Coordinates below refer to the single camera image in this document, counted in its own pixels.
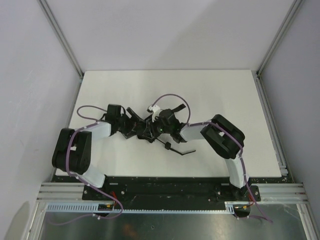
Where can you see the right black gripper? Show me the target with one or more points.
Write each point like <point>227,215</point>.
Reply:
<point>152,131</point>

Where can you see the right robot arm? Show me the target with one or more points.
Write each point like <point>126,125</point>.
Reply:
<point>224,138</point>

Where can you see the aluminium frame post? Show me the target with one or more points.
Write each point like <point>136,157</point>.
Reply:
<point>280,34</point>
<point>52,20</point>

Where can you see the left aluminium frame post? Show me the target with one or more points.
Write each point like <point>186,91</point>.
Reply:
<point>52,20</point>

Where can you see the black folding umbrella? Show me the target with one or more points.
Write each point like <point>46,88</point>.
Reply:
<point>167,145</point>

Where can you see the aluminium table edge rail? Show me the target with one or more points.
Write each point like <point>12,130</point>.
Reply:
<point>272,128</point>

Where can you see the right aluminium frame post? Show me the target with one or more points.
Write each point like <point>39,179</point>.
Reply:
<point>280,34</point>

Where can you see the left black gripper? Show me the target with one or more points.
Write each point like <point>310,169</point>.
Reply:
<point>135,122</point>

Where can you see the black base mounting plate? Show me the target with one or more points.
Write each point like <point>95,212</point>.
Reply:
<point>171,193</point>

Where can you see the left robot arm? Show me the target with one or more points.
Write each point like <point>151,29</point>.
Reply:
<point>73,150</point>

